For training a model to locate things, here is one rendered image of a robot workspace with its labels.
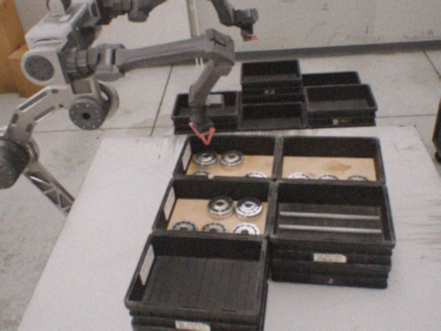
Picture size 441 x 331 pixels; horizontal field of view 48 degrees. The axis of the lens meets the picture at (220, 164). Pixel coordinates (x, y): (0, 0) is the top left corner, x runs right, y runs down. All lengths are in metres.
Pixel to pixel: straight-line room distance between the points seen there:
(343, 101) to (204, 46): 1.84
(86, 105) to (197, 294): 0.85
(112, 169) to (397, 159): 1.33
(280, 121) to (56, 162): 1.72
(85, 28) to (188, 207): 0.75
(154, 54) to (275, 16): 3.30
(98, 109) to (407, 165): 1.35
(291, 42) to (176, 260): 3.45
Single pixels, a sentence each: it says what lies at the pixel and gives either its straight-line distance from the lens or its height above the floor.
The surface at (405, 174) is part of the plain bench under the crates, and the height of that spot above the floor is 0.70.
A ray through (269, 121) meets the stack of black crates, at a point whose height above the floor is 0.38.
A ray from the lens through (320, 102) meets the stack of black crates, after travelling 3.19.
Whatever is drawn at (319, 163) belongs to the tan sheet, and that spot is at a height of 0.83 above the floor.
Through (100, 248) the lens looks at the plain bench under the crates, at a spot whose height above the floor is 0.70.
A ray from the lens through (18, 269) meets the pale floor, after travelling 3.14.
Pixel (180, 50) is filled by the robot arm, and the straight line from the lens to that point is 1.51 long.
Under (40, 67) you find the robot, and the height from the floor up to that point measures 1.45.
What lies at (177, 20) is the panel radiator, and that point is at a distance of 4.71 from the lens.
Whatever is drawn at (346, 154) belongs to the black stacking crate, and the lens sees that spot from 2.12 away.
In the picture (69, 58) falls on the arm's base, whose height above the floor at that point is 1.47.
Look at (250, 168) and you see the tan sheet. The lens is 2.06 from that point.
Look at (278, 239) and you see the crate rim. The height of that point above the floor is 0.92.
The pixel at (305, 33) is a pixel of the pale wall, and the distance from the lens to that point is 4.85.
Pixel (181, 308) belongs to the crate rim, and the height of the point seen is 0.93.
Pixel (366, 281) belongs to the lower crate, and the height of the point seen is 0.73.
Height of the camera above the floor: 2.08
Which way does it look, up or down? 37 degrees down
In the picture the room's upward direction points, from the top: 6 degrees counter-clockwise
